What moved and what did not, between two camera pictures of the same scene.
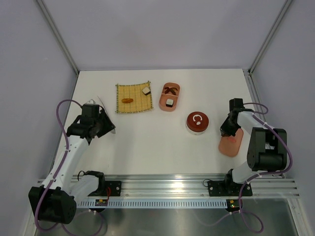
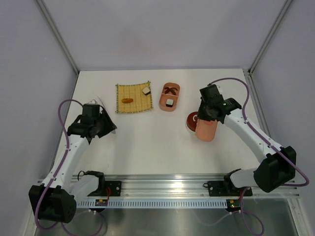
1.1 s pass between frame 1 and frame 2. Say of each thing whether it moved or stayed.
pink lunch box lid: moved
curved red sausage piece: stayed
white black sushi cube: stayed
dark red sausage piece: stayed
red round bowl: stayed
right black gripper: moved
